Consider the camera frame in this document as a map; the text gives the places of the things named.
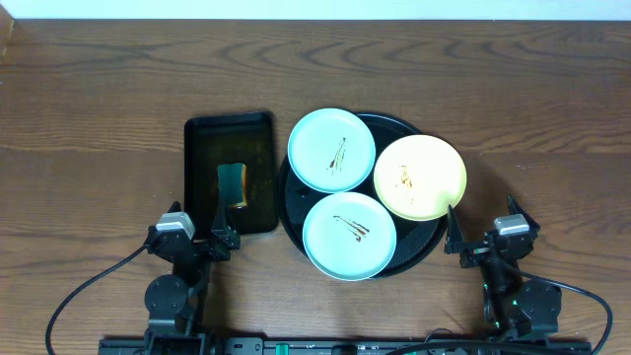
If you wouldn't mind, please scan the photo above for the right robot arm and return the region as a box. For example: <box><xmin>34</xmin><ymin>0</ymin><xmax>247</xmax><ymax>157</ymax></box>
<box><xmin>445</xmin><ymin>196</ymin><xmax>562</xmax><ymax>341</ymax></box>

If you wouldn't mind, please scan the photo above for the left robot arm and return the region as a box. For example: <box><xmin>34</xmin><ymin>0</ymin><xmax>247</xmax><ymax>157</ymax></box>
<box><xmin>142</xmin><ymin>200</ymin><xmax>241</xmax><ymax>355</ymax></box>

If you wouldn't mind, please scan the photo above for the yellow plate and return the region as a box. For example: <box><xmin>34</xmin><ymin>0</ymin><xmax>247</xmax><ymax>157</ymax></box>
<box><xmin>373</xmin><ymin>134</ymin><xmax>467</xmax><ymax>221</ymax></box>

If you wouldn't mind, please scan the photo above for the black rectangular water tray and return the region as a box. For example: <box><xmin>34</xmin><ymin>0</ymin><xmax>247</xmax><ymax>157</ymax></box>
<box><xmin>183</xmin><ymin>111</ymin><xmax>278</xmax><ymax>239</ymax></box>

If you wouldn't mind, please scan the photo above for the round black tray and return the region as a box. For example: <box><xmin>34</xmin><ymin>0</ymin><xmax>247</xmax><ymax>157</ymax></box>
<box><xmin>276</xmin><ymin>112</ymin><xmax>447</xmax><ymax>279</ymax></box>

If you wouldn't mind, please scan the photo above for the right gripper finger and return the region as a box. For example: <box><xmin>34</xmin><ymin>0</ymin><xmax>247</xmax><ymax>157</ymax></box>
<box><xmin>447</xmin><ymin>205</ymin><xmax>464</xmax><ymax>243</ymax></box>
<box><xmin>507</xmin><ymin>194</ymin><xmax>540</xmax><ymax>231</ymax></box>

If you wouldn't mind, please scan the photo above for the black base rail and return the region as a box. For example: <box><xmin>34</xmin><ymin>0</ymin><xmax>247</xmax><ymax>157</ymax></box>
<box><xmin>97</xmin><ymin>335</ymin><xmax>593</xmax><ymax>355</ymax></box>

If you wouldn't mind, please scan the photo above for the light blue plate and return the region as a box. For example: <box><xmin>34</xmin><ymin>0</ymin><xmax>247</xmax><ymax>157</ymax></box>
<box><xmin>302</xmin><ymin>192</ymin><xmax>397</xmax><ymax>282</ymax></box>
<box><xmin>287</xmin><ymin>108</ymin><xmax>376</xmax><ymax>193</ymax></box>

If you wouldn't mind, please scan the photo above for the yellow and green sponge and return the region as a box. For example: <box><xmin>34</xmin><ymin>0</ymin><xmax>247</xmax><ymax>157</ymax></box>
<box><xmin>217</xmin><ymin>163</ymin><xmax>247</xmax><ymax>208</ymax></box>

